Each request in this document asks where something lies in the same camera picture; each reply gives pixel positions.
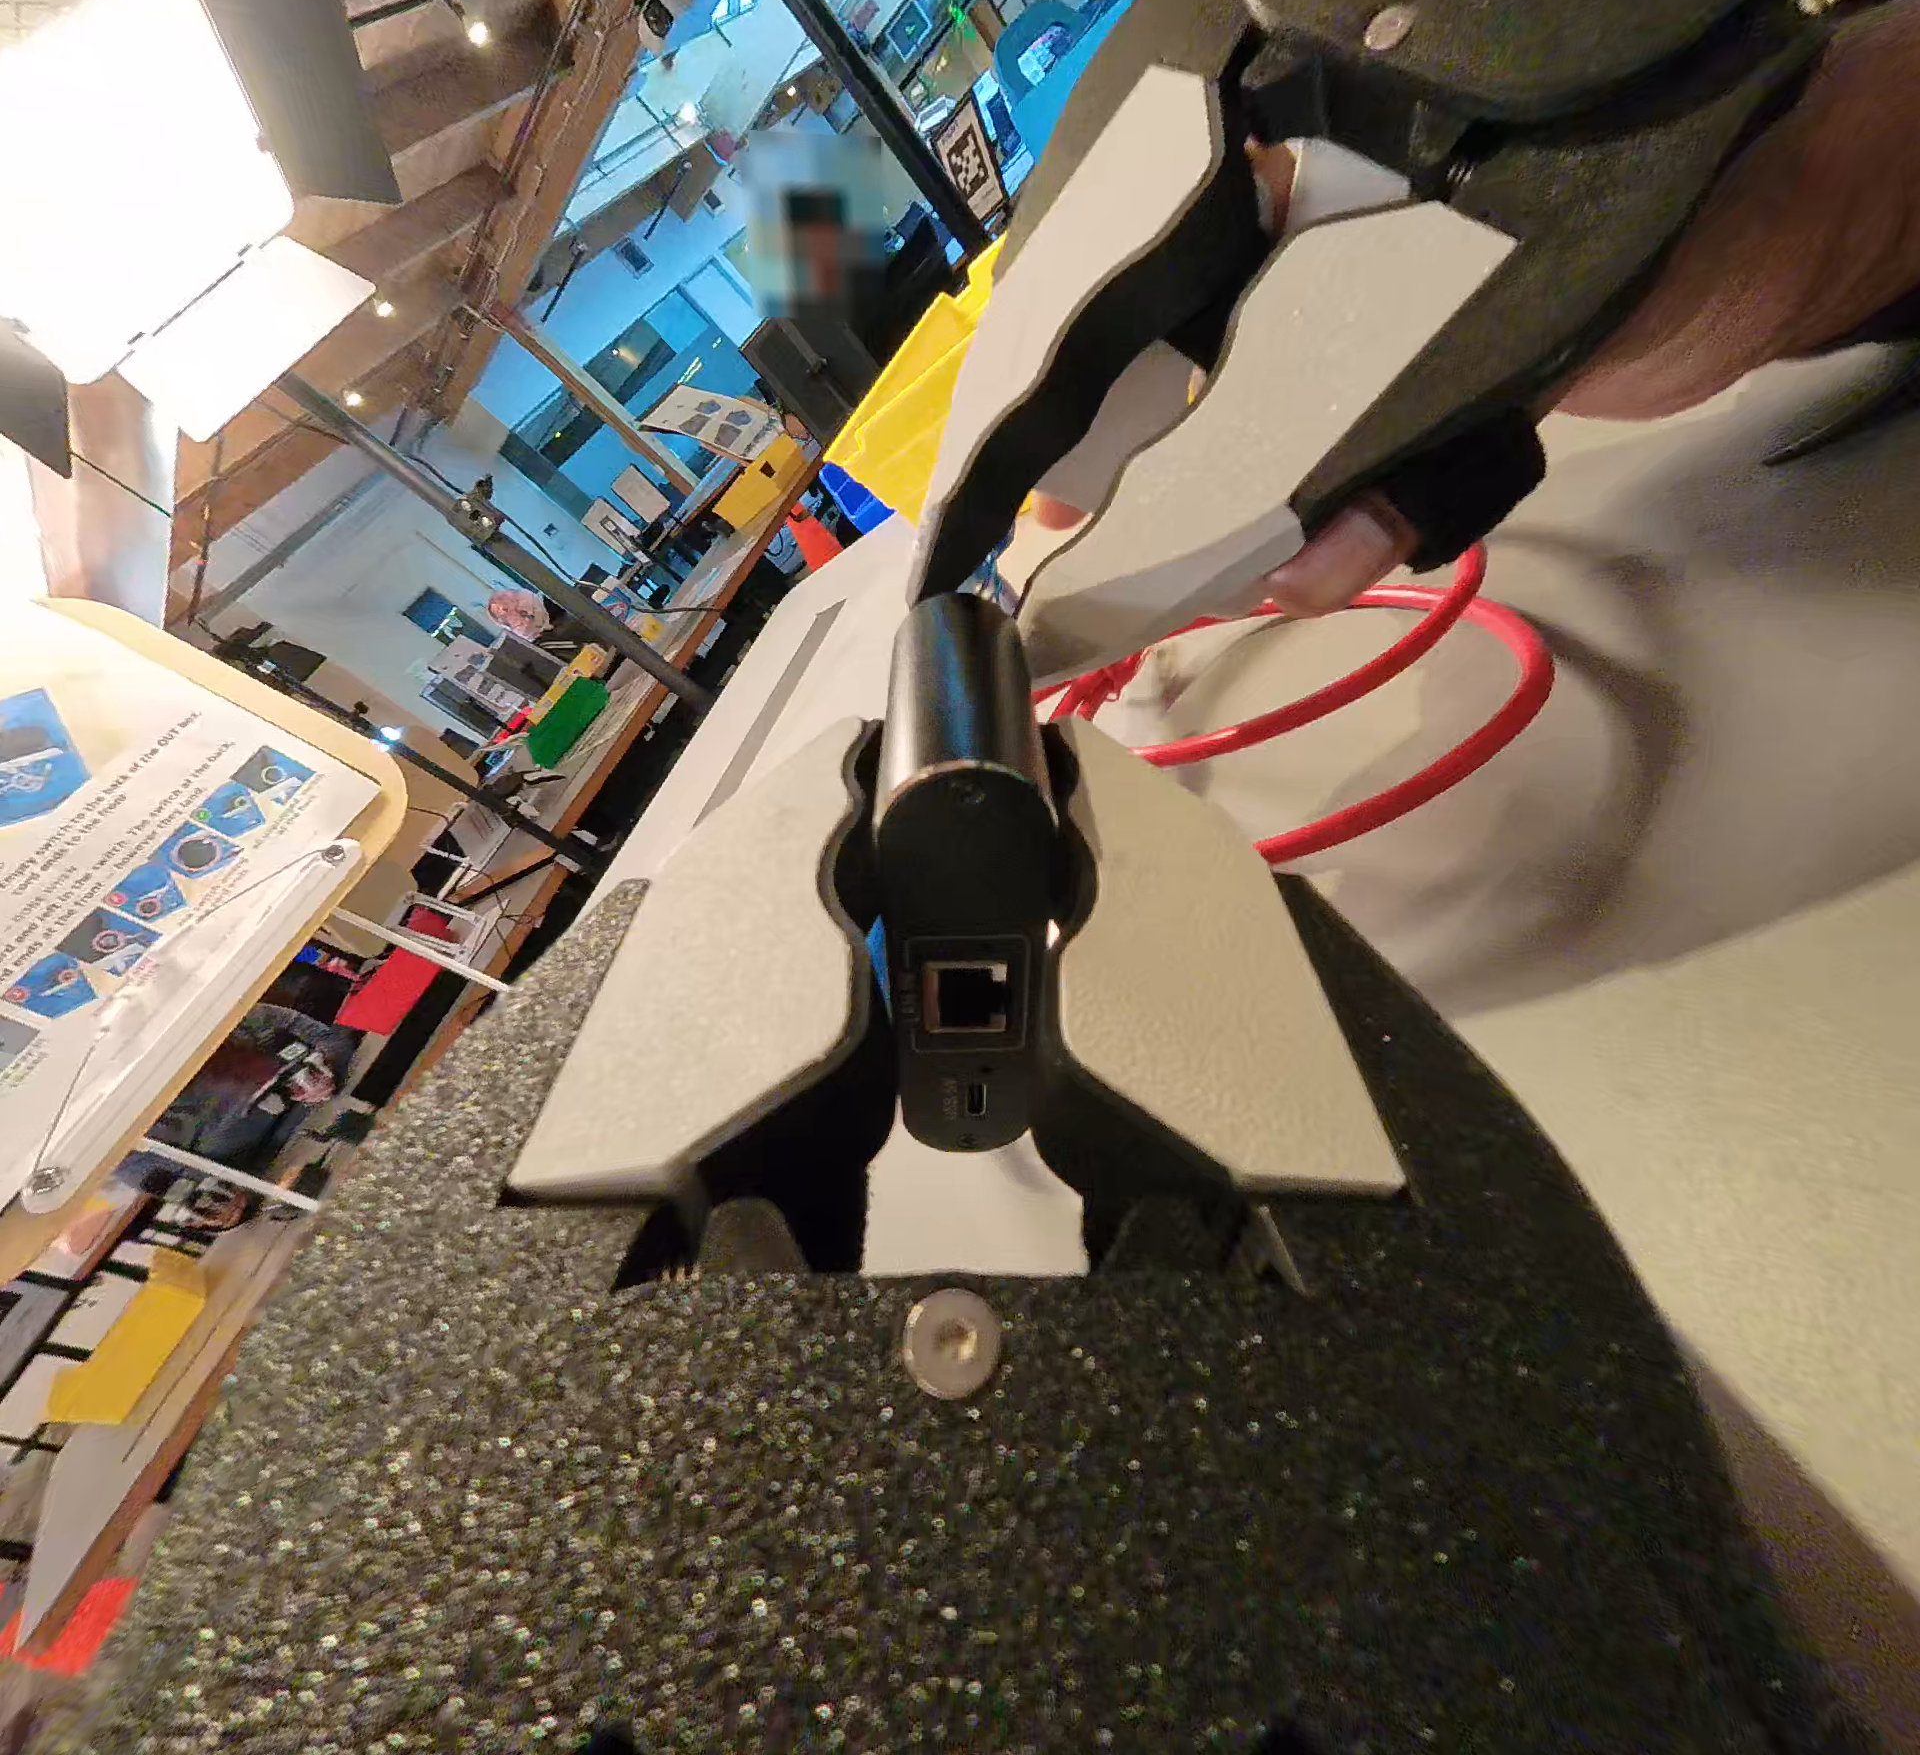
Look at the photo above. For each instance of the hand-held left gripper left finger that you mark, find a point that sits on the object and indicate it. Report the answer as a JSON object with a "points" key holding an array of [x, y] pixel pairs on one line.
{"points": [[703, 1006]]}

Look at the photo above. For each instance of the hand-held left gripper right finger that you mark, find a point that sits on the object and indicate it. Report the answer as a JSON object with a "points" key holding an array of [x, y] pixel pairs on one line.
{"points": [[1214, 1020]]}

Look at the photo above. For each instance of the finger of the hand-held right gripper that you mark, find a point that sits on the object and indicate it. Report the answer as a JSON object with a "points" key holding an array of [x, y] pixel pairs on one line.
{"points": [[1319, 360], [1080, 225]]}

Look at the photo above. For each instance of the yellow plastic bin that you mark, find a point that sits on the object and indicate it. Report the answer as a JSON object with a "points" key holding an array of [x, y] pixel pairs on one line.
{"points": [[899, 420]]}

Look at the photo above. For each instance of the black ethernet port adapter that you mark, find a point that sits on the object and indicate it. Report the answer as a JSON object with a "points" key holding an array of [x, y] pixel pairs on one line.
{"points": [[969, 735]]}

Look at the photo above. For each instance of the person's right hand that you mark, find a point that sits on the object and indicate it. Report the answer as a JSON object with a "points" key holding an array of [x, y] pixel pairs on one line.
{"points": [[1799, 255]]}

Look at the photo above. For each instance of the black white marker sign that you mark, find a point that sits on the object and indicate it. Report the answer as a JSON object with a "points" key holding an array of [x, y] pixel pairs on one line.
{"points": [[969, 166]]}

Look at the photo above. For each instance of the red plastic bin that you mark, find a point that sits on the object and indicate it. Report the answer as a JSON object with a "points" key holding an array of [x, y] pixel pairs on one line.
{"points": [[394, 993]]}

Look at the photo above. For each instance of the green plastic bin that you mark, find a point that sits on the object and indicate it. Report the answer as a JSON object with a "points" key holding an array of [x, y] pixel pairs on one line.
{"points": [[566, 724]]}

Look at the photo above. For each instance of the black light stand pole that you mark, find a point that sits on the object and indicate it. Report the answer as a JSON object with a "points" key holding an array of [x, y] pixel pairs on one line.
{"points": [[816, 23]]}

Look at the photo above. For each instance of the small blue bin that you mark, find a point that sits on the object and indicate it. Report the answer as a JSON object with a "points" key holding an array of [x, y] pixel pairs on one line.
{"points": [[856, 504]]}

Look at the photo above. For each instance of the white document stand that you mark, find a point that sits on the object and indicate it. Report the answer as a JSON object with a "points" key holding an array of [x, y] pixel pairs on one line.
{"points": [[383, 795]]}

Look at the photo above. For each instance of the small yellow box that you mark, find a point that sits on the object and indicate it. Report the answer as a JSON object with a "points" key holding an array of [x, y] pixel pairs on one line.
{"points": [[765, 481]]}

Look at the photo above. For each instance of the orange traffic cone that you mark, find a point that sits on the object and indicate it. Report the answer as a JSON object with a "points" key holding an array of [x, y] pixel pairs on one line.
{"points": [[812, 541]]}

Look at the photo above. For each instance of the grey steel pipe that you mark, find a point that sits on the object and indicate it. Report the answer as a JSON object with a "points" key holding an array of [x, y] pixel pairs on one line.
{"points": [[450, 512]]}

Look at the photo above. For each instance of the printed instruction sheet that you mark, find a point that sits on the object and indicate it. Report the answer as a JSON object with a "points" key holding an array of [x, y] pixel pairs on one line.
{"points": [[149, 887]]}

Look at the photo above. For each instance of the yellow paper sheet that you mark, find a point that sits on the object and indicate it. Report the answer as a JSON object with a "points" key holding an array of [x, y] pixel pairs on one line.
{"points": [[127, 1343]]}

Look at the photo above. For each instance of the studio light panel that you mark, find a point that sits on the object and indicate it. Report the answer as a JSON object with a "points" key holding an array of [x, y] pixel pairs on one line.
{"points": [[135, 137]]}

